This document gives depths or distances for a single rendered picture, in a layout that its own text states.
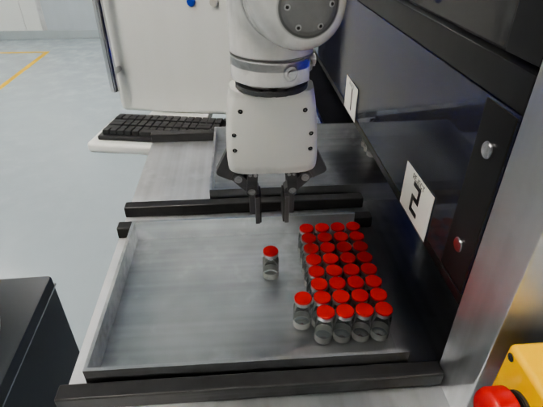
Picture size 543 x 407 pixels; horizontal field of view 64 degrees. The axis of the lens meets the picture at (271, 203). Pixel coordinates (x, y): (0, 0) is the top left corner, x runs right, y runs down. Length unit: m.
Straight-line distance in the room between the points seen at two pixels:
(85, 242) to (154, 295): 1.66
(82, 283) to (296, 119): 1.67
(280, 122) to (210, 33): 0.82
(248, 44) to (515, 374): 0.35
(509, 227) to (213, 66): 1.03
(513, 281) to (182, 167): 0.66
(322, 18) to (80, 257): 1.93
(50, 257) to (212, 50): 1.33
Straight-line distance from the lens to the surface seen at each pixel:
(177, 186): 0.83
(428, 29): 0.53
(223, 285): 0.61
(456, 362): 0.50
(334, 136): 1.00
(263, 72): 0.43
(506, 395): 0.38
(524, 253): 0.37
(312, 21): 0.35
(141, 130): 1.20
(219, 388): 0.49
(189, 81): 1.32
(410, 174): 0.55
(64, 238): 2.32
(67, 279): 2.08
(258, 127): 0.46
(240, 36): 0.43
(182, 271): 0.63
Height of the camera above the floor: 1.30
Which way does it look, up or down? 34 degrees down
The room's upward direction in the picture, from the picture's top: straight up
